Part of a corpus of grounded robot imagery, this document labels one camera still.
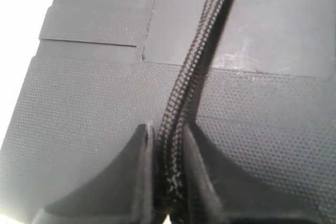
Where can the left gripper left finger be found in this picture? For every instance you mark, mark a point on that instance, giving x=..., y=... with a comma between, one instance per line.
x=121, y=193

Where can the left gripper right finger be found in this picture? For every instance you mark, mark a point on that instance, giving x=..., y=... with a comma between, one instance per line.
x=249, y=182

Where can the black plastic carrying case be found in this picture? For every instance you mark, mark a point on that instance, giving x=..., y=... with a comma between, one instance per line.
x=105, y=66

